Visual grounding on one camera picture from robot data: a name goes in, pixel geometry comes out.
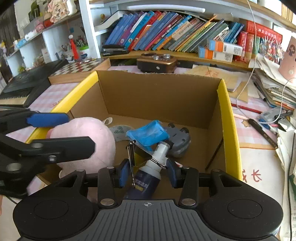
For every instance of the pen holder with pens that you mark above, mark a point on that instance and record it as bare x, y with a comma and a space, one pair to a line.
66, 54

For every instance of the black stapler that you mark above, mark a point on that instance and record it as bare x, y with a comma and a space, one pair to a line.
114, 49

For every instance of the black electronic keyboard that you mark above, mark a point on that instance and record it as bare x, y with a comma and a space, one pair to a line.
30, 78

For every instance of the cream sheet with yellow border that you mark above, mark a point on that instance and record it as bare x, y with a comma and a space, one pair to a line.
261, 162

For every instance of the white box with red label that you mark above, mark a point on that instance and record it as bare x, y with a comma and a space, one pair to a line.
46, 56

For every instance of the brown radio with silver knobs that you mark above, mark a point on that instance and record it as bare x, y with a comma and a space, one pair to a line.
157, 63

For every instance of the black binder clip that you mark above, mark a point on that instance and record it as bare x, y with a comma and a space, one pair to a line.
142, 151

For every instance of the red pencil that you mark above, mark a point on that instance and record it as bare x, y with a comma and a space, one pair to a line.
247, 108

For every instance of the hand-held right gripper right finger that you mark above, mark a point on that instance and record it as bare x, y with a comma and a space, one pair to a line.
173, 173

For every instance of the grey toy car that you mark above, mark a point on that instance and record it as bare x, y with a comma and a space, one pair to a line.
180, 141

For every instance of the white jar with green lid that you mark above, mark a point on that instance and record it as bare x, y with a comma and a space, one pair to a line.
83, 52

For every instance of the white paperback book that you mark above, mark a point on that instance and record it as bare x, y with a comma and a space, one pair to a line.
108, 22

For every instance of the clear tape roll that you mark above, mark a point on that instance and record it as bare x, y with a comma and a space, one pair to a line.
120, 132

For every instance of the red tassel ornament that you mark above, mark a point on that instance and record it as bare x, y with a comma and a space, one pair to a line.
74, 49

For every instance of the black marker pen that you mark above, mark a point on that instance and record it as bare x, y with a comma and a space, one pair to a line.
262, 133

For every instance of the red thick book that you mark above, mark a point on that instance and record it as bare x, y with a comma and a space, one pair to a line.
266, 34

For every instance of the pile of papers and notebooks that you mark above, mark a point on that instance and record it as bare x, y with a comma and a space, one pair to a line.
272, 88

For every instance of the row of colourful leaning books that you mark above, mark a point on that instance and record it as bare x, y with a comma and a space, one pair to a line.
166, 32

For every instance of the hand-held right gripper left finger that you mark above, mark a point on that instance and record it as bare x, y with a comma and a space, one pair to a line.
123, 173

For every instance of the grey blue scissors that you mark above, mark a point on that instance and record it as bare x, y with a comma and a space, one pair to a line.
272, 115

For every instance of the yellow cardboard box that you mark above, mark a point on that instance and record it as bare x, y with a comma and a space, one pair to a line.
157, 97

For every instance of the white bookshelf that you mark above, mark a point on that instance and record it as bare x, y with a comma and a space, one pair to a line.
89, 27

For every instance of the white spray bottle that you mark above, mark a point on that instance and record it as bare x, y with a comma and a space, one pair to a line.
150, 176

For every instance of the wooden chessboard box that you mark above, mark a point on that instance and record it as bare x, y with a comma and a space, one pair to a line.
78, 69

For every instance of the pink cylindrical container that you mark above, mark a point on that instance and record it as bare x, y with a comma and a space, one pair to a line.
289, 60

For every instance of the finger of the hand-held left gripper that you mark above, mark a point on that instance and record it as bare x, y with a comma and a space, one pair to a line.
69, 148
48, 119

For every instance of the pink plush pig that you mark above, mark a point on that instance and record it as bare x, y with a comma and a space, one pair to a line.
87, 127

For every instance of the brown cardboard sheets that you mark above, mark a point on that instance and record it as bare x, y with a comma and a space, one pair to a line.
217, 78

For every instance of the blue pouch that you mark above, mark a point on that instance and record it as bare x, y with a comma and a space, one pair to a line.
148, 133

